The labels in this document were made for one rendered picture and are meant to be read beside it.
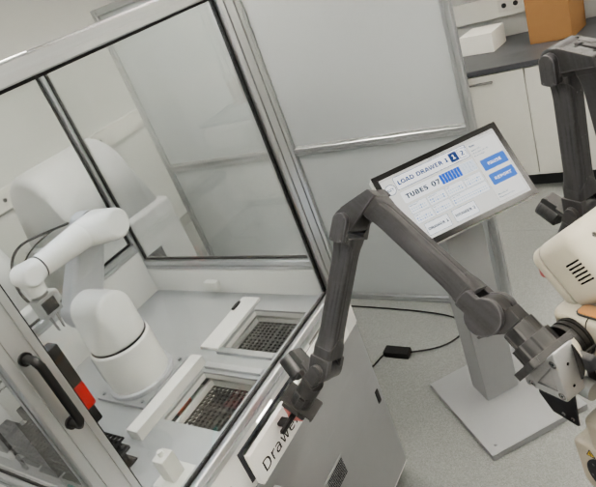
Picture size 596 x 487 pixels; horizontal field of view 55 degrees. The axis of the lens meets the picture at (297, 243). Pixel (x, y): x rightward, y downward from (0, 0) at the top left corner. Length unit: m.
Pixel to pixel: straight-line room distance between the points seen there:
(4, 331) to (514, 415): 2.07
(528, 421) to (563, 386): 1.46
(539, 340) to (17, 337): 0.95
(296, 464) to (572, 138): 1.17
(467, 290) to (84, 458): 0.83
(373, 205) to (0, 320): 0.77
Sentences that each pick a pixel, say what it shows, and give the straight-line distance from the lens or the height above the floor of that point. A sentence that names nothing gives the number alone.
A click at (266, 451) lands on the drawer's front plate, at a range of 1.63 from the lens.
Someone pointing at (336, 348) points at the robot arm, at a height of 1.13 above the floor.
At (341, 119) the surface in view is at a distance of 2.99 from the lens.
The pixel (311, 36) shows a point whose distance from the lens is 2.91.
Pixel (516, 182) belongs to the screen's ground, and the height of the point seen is 1.01.
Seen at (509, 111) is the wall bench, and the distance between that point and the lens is 4.11.
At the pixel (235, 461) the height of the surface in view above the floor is 0.92.
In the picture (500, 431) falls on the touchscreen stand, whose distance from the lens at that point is 2.61.
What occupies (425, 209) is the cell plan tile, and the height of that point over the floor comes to 1.06.
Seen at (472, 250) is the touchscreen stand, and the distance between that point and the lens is 2.28.
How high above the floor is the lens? 2.00
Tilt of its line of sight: 26 degrees down
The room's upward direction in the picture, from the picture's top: 22 degrees counter-clockwise
